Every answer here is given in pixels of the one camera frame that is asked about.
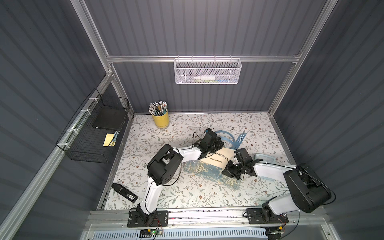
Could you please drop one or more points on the white wire mesh basket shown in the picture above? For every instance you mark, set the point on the white wire mesh basket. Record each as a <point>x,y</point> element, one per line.
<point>226,70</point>

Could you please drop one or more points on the black wire wall basket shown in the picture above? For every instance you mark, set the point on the black wire wall basket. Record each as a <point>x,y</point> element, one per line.
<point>82,142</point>

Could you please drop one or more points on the white perforated cable duct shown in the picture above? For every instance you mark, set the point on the white perforated cable duct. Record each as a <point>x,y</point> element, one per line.
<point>243,233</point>

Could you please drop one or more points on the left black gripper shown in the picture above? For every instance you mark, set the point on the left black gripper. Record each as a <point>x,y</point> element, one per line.
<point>214,142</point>

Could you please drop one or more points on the aluminium rail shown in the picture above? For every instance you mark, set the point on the aluminium rail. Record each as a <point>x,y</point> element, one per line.
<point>202,217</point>

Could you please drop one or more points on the bundle of pencils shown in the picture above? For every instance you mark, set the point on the bundle of pencils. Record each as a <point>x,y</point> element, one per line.
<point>158,108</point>

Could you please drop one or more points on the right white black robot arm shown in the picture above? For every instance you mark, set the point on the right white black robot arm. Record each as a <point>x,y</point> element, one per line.
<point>306,191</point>

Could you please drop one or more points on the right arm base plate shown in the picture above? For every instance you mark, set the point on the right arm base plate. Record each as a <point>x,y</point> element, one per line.
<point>265,216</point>

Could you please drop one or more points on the yellow pencil cup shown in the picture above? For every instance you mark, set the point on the yellow pencil cup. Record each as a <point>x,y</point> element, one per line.
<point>161,121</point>

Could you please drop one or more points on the teal calculator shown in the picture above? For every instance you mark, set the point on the teal calculator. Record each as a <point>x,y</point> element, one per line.
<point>267,158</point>

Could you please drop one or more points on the white bottle in basket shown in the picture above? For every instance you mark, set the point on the white bottle in basket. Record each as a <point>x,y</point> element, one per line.
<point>205,78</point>

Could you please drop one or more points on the black remote device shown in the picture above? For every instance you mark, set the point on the black remote device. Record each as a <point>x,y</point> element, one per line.
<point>124,192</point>

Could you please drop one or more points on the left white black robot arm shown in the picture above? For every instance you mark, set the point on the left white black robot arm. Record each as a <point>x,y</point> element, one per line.
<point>163,166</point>

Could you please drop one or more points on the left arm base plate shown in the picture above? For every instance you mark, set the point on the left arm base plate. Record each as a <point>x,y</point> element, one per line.
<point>138,219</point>

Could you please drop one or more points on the floral table mat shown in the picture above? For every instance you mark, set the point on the floral table mat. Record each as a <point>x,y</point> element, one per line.
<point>199,185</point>

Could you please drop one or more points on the black notebook in basket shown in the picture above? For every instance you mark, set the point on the black notebook in basket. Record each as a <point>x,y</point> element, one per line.
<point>110,119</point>

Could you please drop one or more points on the cream canvas tote bag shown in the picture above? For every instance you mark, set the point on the cream canvas tote bag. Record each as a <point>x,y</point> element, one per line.
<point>214,162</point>

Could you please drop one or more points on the yellow notepad in basket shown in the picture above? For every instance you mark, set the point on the yellow notepad in basket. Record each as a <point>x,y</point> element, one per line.
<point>111,139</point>

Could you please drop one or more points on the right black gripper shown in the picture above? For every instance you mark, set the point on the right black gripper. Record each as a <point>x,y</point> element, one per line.
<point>234,170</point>

